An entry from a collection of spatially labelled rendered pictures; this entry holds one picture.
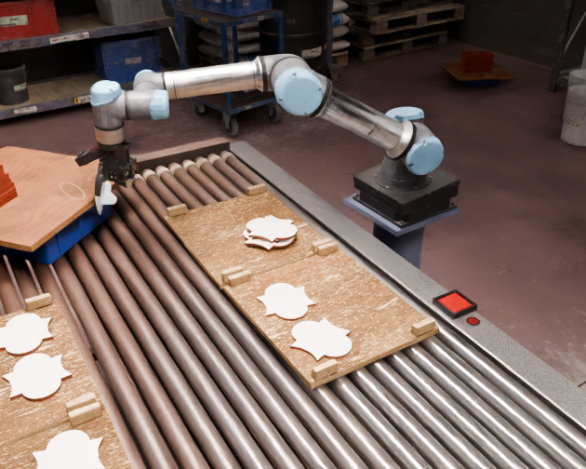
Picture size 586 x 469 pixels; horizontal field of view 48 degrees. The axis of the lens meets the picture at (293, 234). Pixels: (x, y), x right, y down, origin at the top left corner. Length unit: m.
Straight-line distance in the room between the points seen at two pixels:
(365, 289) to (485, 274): 1.89
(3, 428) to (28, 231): 0.59
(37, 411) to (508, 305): 2.37
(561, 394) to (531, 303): 1.87
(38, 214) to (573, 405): 1.38
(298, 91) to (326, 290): 0.51
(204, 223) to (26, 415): 0.79
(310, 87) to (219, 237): 0.49
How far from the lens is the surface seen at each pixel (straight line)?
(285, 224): 1.84
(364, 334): 1.50
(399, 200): 2.02
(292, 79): 1.71
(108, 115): 1.74
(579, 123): 5.15
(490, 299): 3.30
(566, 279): 3.57
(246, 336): 1.52
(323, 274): 1.69
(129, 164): 1.82
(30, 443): 1.36
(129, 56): 5.90
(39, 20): 5.59
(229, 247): 1.81
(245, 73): 1.85
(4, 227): 1.86
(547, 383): 1.50
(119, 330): 1.59
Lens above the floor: 1.88
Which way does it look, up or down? 31 degrees down
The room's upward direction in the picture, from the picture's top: 1 degrees counter-clockwise
